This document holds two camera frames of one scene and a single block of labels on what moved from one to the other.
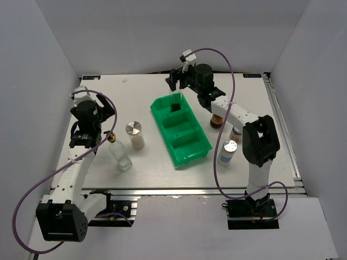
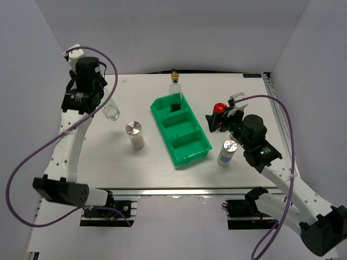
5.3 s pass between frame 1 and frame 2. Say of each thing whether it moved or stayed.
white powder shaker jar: stayed
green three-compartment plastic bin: stayed
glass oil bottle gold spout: moved
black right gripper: moved
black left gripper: moved
